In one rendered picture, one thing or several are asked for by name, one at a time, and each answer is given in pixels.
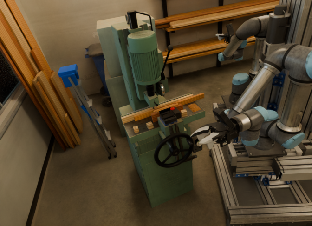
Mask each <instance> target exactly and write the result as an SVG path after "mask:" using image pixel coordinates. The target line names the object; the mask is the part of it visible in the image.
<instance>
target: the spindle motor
mask: <svg viewBox="0 0 312 226"><path fill-rule="evenodd" d="M127 40H128V44H129V49H130V55H131V60H132V64H133V69H134V74H135V78H136V83H137V84H139V85H152V84H155V83H157V82H159V81H160V80H161V72H160V64H159V57H158V49H157V42H156V34H155V32H154V31H150V30H145V31H138V32H134V33H131V34H129V35H128V38H127Z"/></svg>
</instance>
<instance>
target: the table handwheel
mask: <svg viewBox="0 0 312 226"><path fill-rule="evenodd" d="M177 137H185V138H187V139H189V140H190V141H191V142H192V143H193V145H192V146H189V149H178V147H177V146H175V145H174V142H173V138H177ZM165 143H167V145H168V146H169V148H170V149H169V151H170V154H169V155H168V157H167V158H166V159H165V160H164V161H163V162H161V161H160V160H159V158H158V155H159V151H160V149H161V148H162V146H163V145H164V144H165ZM193 148H194V141H193V139H192V138H191V137H190V135H188V134H186V133H174V134H171V135H169V136H167V137H166V138H164V139H163V140H162V141H161V142H160V143H159V144H158V146H157V147H156V149H155V153H154V159H155V162H156V163H157V164H158V165H159V166H161V167H164V168H171V167H175V166H178V165H180V164H181V163H183V162H184V161H185V160H186V159H187V158H188V157H189V156H190V155H191V153H192V151H193ZM186 151H187V153H186V154H185V156H184V157H183V158H181V159H180V160H178V161H177V162H174V163H170V164H165V162H166V161H167V160H168V159H169V158H170V157H171V156H177V155H178V154H179V153H180V152H186Z"/></svg>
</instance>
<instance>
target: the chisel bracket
mask: <svg viewBox="0 0 312 226"><path fill-rule="evenodd" d="M143 94H144V99H145V100H146V102H147V103H148V105H149V106H150V107H154V106H156V105H155V104H154V102H156V103H157V104H158V105H159V100H158V96H157V95H156V94H155V95H154V96H151V97H150V96H148V94H147V91H144V92H143Z"/></svg>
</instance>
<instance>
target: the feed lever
mask: <svg viewBox="0 0 312 226"><path fill-rule="evenodd" d="M172 50H173V46H172V45H169V46H168V53H167V56H166V60H165V63H164V65H163V68H162V72H161V80H160V81H162V80H165V75H164V73H163V71H164V69H165V66H166V63H167V60H168V57H169V54H170V51H172Z"/></svg>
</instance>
